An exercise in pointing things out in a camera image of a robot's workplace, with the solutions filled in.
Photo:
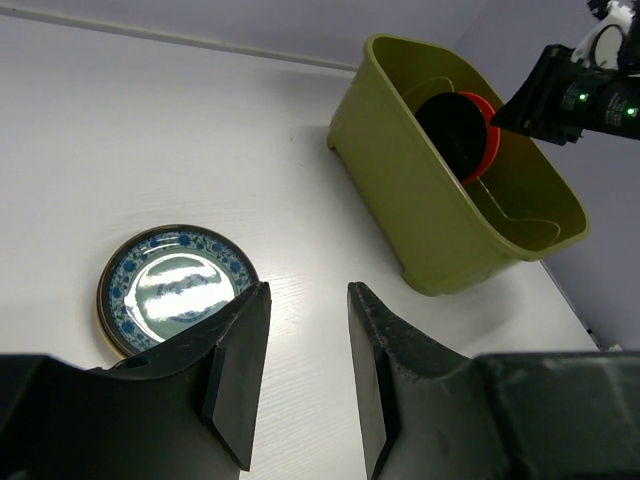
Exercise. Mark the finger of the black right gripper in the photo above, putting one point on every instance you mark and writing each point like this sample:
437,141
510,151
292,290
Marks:
521,114

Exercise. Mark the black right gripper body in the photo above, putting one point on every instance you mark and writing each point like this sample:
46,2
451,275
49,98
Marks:
572,93

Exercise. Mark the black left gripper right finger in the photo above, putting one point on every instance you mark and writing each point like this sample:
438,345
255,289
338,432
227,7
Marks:
428,412

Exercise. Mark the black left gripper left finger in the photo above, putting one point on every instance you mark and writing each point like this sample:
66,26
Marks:
184,409

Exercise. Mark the orange plastic plate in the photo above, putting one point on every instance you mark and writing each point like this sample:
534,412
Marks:
493,135

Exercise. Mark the black plate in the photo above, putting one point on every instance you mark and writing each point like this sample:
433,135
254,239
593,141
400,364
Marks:
457,128

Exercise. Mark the blue white patterned plate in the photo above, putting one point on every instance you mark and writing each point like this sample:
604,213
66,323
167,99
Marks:
166,279

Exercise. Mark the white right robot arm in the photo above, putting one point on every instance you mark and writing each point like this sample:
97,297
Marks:
620,101

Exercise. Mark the olive green dish rack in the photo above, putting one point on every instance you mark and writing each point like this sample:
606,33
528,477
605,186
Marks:
448,236

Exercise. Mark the metal rail at table edge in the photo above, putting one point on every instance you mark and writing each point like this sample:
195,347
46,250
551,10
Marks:
170,38

